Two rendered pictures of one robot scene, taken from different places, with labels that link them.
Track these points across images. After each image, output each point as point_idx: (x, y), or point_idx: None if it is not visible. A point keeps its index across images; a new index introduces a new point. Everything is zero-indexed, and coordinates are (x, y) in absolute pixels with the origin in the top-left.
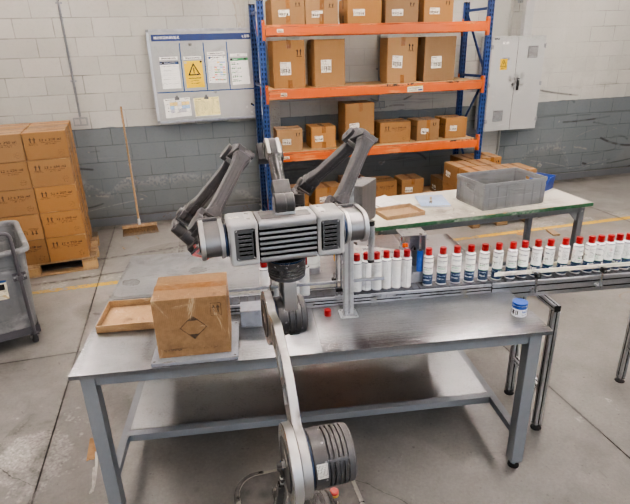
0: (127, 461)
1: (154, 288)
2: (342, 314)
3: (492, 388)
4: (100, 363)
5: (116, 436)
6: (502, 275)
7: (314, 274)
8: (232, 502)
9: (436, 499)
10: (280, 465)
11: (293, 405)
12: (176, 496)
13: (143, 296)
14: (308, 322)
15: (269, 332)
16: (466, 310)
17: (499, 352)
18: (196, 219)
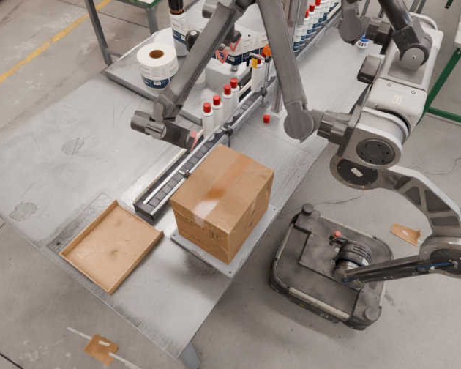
0: (142, 334)
1: (197, 214)
2: (275, 113)
3: None
4: (179, 318)
5: (102, 327)
6: (330, 16)
7: (205, 86)
8: (249, 287)
9: (336, 188)
10: (456, 266)
11: None
12: (212, 318)
13: (74, 217)
14: (265, 137)
15: (380, 182)
16: (334, 58)
17: None
18: (312, 121)
